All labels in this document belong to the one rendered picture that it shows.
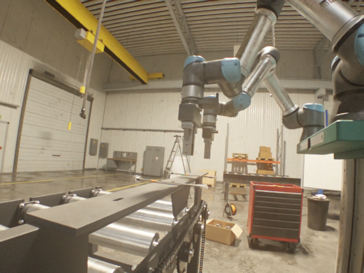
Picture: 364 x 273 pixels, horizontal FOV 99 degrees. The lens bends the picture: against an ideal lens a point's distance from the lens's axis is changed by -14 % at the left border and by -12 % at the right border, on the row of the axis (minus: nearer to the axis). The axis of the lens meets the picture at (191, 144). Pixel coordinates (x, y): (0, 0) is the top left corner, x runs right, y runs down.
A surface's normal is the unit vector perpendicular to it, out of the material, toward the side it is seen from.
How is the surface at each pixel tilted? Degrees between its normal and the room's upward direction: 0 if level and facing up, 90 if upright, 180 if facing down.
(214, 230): 90
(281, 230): 90
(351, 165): 90
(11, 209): 90
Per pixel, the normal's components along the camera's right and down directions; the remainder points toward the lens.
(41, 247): 0.97, 0.05
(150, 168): -0.22, -0.10
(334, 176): -0.60, -0.11
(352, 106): -0.69, -0.41
